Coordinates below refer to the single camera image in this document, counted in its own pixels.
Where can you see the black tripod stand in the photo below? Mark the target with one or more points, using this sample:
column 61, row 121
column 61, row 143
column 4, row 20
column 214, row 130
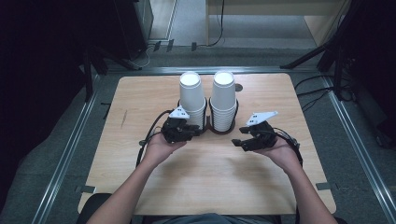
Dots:
column 333, row 46
column 93, row 62

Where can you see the round table grommet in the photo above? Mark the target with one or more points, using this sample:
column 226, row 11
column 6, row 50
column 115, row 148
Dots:
column 238, row 87

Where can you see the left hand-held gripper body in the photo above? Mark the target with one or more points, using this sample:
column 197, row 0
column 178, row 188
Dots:
column 174, row 130

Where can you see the light wooden furniture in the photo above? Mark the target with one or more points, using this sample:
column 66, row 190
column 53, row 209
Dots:
column 323, row 21

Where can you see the metal floor rail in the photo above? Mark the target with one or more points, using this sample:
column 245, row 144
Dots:
column 358, row 146
column 65, row 155

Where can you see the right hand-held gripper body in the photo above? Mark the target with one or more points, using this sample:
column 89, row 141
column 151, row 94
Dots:
column 264, row 137

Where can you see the black cabinet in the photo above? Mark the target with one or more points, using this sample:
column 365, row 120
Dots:
column 134, row 28

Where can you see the person's left hand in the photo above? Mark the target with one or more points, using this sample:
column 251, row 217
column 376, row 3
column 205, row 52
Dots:
column 160, row 149

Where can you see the person's right hand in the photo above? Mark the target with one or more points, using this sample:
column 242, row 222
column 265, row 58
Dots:
column 280, row 152

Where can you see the grey tape strip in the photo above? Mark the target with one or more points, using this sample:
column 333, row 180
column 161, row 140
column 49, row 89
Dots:
column 86, row 189
column 323, row 186

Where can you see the stack of white paper cups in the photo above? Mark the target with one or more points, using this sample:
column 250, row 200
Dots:
column 192, row 99
column 223, row 102

